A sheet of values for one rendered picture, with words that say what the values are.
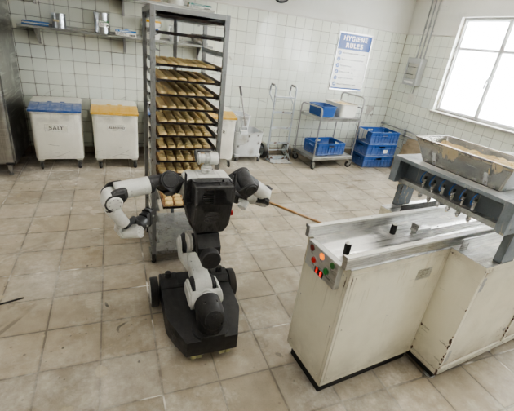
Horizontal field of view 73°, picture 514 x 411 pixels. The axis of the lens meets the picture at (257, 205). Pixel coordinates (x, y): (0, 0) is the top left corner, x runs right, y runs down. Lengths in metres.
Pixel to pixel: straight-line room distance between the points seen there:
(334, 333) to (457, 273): 0.74
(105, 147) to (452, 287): 4.02
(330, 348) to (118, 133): 3.69
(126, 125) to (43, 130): 0.91
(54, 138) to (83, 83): 0.91
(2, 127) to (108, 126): 1.05
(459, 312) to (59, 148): 4.33
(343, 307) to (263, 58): 4.48
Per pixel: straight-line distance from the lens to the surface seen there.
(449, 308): 2.23
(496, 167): 2.00
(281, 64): 5.78
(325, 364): 1.99
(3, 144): 4.65
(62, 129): 4.77
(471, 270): 2.10
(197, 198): 1.76
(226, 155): 5.05
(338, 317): 1.78
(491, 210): 2.08
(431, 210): 2.39
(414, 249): 1.88
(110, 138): 4.76
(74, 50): 5.27
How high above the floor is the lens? 1.70
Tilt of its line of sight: 25 degrees down
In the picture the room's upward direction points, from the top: 7 degrees clockwise
